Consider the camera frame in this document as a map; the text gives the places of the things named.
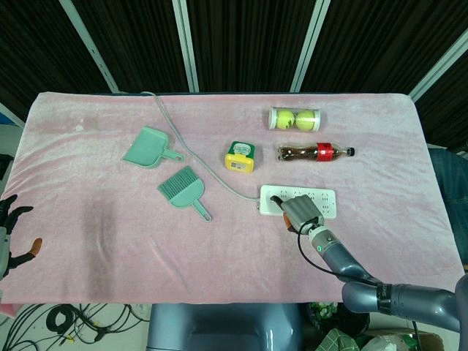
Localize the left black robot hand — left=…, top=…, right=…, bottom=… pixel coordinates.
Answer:
left=0, top=194, right=43, bottom=281

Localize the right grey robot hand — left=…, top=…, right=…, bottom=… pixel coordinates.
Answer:
left=270, top=195, right=326, bottom=234

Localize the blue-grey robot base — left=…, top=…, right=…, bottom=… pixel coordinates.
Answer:
left=146, top=303, right=304, bottom=351

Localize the white power strip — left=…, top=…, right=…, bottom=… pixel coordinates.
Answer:
left=257, top=184, right=338, bottom=220

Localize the green hand brush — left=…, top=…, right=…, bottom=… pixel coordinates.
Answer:
left=157, top=165, right=214, bottom=222

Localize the cola bottle red label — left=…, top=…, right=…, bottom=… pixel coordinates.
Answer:
left=276, top=142, right=356, bottom=163

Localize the yellow green small container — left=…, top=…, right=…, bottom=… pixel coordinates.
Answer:
left=224, top=142, right=257, bottom=174

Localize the yellow tennis ball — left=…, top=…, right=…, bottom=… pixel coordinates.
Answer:
left=295, top=110, right=317, bottom=132
left=275, top=110, right=295, bottom=130

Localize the clear tennis ball tube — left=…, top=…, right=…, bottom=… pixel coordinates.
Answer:
left=268, top=106, right=322, bottom=132

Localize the pink tablecloth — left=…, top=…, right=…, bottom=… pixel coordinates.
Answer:
left=0, top=91, right=465, bottom=305

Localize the green patterned bag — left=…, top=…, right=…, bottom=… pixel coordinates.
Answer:
left=318, top=328, right=361, bottom=351

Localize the green plastic dustpan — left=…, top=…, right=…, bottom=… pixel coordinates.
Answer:
left=121, top=126, right=186, bottom=170

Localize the black floor cables bundle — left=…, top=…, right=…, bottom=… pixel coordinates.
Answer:
left=0, top=303, right=151, bottom=351

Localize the grey power cable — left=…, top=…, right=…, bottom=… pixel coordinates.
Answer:
left=139, top=91, right=261, bottom=201

